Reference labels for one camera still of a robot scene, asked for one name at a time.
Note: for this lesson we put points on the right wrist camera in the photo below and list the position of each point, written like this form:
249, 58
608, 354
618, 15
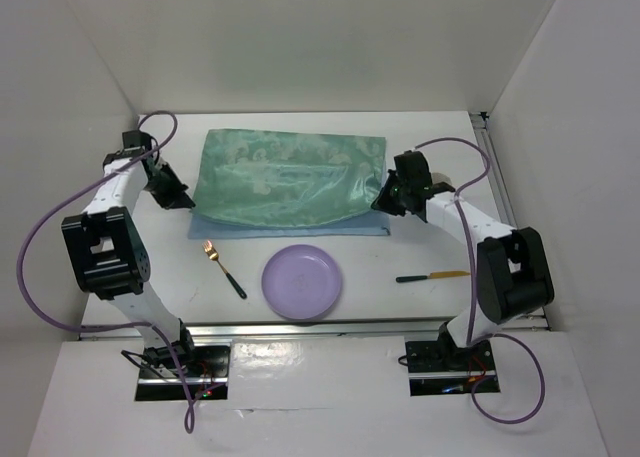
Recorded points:
412, 169

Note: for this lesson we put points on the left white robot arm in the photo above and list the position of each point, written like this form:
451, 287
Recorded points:
109, 258

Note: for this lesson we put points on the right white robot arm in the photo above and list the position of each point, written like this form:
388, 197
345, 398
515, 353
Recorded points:
467, 224

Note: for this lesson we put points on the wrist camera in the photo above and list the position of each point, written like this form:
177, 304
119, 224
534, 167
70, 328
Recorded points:
412, 169
137, 139

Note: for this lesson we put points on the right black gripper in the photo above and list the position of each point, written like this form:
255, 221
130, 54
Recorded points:
384, 203

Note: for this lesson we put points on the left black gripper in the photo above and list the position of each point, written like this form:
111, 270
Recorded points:
176, 197

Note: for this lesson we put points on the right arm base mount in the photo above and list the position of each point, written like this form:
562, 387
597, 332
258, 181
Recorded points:
432, 374

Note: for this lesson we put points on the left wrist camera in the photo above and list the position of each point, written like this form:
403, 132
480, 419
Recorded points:
137, 139

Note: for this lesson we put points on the teal satin placemat cloth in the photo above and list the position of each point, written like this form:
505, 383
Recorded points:
259, 183

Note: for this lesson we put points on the gold fork green handle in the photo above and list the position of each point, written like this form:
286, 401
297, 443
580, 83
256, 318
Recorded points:
213, 255

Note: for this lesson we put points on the light blue mug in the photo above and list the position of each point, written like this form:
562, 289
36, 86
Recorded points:
442, 177

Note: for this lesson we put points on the purple plate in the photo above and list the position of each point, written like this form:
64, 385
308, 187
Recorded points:
301, 282

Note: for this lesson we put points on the aluminium frame rail front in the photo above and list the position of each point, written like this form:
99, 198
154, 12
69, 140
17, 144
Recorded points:
532, 322

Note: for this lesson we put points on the gold knife green handle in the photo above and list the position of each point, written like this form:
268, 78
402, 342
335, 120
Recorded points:
432, 276

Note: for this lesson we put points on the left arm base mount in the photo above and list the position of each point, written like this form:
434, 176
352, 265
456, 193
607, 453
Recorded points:
206, 376

